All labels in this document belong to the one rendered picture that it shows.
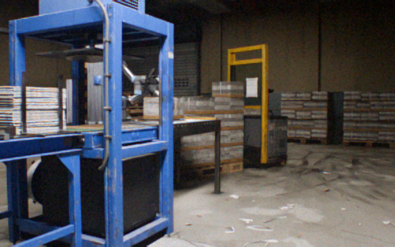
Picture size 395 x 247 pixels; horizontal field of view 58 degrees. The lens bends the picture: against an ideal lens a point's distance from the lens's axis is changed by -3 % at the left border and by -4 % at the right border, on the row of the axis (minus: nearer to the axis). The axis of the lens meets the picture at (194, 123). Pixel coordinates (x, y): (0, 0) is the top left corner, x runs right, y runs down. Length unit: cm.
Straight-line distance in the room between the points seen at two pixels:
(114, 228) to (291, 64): 947
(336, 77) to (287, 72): 139
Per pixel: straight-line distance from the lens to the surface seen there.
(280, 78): 1126
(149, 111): 388
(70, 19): 246
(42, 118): 224
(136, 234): 248
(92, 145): 228
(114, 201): 224
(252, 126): 588
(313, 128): 939
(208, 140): 497
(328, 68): 1102
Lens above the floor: 96
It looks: 3 degrees down
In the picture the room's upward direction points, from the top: straight up
